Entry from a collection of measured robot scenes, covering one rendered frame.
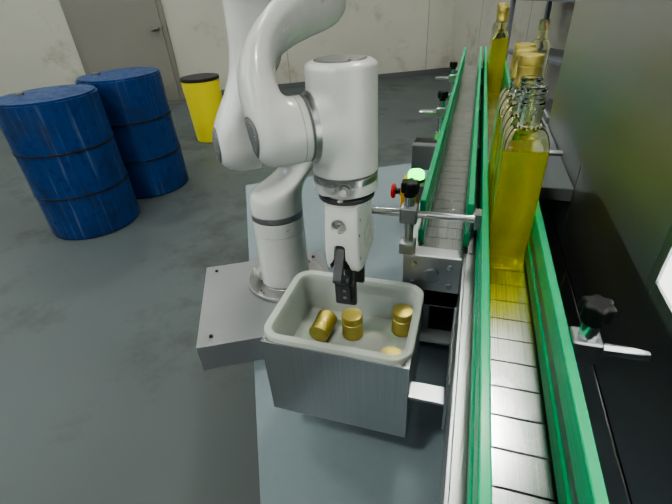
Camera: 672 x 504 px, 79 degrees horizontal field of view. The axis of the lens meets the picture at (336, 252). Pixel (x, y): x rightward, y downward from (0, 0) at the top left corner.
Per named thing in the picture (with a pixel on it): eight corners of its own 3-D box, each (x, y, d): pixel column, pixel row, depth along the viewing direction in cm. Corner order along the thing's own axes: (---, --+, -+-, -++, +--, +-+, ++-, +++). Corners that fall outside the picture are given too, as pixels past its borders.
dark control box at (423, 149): (436, 172, 129) (438, 146, 125) (410, 170, 131) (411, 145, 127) (438, 162, 136) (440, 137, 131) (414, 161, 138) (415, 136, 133)
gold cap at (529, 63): (540, 88, 60) (547, 56, 58) (514, 88, 61) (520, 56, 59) (537, 83, 63) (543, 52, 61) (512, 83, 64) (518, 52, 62)
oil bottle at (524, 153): (522, 270, 63) (555, 131, 51) (484, 265, 65) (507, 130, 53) (519, 250, 68) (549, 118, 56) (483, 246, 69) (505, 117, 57)
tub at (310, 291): (408, 405, 59) (410, 363, 54) (265, 375, 65) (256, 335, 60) (423, 323, 72) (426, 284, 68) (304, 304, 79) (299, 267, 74)
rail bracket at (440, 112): (443, 142, 115) (448, 92, 107) (416, 141, 117) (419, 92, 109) (444, 138, 118) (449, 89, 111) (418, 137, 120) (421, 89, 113)
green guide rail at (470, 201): (468, 247, 68) (474, 204, 64) (462, 246, 69) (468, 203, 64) (480, 64, 207) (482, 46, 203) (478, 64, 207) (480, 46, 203)
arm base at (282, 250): (247, 307, 96) (232, 237, 87) (250, 264, 112) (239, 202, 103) (327, 297, 98) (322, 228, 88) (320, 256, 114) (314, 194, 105)
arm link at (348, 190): (370, 185, 48) (370, 208, 50) (382, 158, 56) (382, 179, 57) (303, 181, 51) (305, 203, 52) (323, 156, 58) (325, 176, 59)
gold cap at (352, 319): (340, 339, 68) (338, 319, 66) (345, 324, 71) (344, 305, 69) (361, 342, 67) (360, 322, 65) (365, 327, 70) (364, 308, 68)
